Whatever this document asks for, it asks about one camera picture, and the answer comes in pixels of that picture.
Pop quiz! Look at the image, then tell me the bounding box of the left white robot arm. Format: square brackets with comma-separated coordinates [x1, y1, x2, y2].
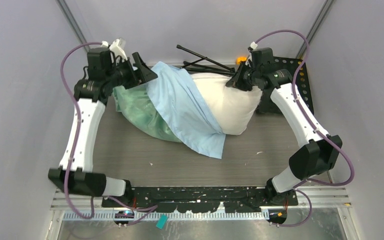
[48, 47, 158, 207]

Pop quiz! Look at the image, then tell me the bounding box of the orange round object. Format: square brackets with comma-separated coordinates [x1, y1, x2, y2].
[235, 56, 248, 65]

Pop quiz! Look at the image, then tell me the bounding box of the green and blue pillowcase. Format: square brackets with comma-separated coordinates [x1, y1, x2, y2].
[113, 61, 226, 159]

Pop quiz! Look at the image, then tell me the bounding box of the white pillow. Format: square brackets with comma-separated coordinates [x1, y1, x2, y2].
[190, 73, 263, 136]

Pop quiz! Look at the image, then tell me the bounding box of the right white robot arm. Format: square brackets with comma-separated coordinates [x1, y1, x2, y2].
[226, 47, 342, 205]

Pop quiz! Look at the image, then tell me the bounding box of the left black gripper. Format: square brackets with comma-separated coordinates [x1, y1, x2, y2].
[107, 52, 158, 90]

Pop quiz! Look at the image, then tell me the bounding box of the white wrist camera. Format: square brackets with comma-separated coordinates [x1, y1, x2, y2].
[109, 38, 128, 61]
[246, 46, 255, 67]

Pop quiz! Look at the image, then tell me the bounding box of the black perforated stand plate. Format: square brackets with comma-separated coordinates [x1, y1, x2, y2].
[256, 56, 314, 115]

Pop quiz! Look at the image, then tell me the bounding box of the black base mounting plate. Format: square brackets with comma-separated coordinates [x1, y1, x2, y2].
[101, 186, 298, 214]

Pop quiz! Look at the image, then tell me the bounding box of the black folding stand tripod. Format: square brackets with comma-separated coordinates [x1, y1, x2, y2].
[176, 44, 236, 77]

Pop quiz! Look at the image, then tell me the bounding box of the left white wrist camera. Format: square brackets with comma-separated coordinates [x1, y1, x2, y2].
[109, 38, 128, 61]

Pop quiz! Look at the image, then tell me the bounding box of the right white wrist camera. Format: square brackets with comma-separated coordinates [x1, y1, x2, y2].
[246, 46, 255, 67]

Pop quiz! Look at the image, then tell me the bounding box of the slotted cable duct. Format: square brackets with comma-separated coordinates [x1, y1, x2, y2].
[62, 210, 279, 222]

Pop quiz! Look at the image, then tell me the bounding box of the teal tape piece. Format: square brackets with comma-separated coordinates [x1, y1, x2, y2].
[156, 214, 169, 230]

